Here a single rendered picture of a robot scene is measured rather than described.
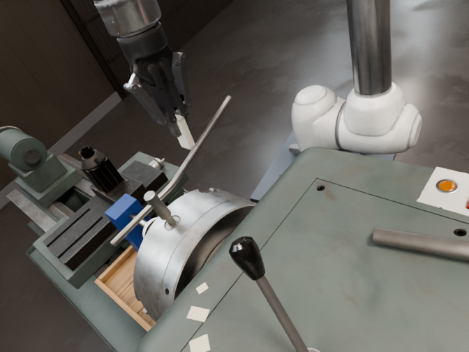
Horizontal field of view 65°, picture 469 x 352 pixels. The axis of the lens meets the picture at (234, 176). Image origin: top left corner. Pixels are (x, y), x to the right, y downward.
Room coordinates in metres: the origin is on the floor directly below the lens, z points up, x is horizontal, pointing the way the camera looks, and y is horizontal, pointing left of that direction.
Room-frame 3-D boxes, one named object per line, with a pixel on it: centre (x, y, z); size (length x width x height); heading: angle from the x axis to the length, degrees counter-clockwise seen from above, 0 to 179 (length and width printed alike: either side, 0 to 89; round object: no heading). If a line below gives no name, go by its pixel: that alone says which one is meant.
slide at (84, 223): (1.03, 0.45, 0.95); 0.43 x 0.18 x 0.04; 123
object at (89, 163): (1.07, 0.40, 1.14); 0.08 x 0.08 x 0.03
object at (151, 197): (0.51, 0.14, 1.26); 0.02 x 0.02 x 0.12
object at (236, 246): (0.25, 0.02, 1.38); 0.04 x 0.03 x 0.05; 33
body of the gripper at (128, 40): (0.63, 0.05, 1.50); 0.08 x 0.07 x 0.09; 124
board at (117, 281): (0.76, 0.29, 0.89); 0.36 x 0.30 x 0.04; 123
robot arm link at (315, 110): (0.98, -0.33, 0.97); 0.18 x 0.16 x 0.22; 40
